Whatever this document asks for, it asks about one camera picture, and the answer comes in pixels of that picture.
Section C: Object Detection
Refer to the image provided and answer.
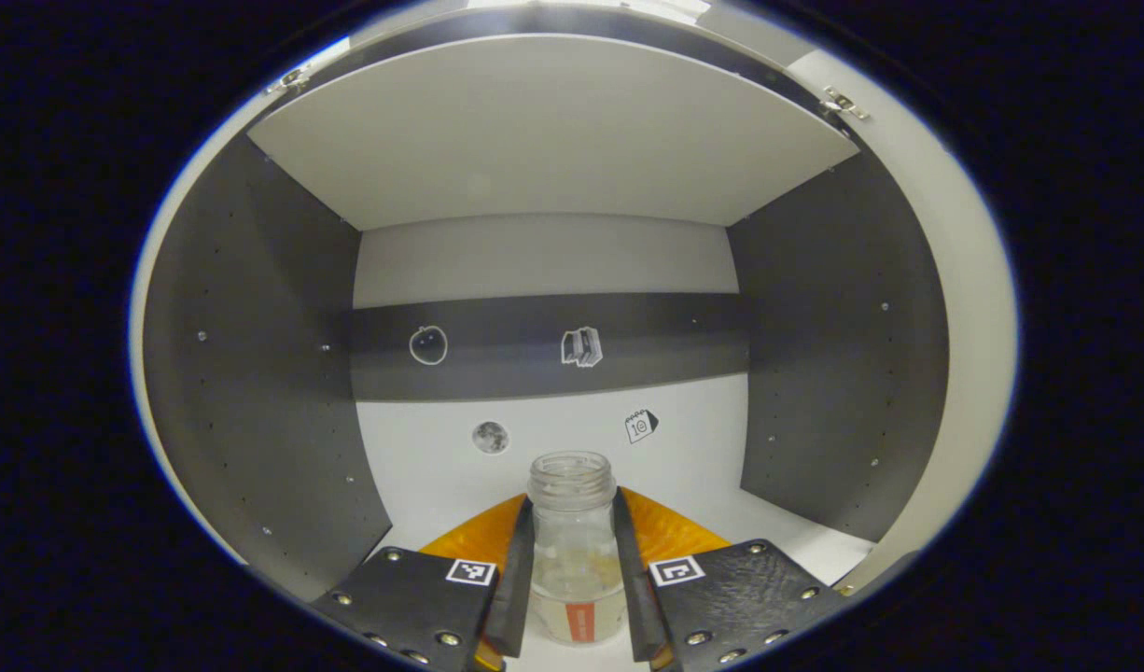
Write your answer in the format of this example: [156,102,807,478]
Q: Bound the white and grey cabinet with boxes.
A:
[138,0,956,608]

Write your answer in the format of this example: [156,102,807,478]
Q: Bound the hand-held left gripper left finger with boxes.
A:
[311,495,537,671]

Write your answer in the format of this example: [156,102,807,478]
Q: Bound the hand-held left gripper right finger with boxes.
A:
[611,485,855,671]

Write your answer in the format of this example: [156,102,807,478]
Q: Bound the white cabinet door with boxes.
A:
[127,33,349,570]
[787,47,1019,598]

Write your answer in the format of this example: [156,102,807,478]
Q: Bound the clear plastic bottle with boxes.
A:
[525,451,629,647]

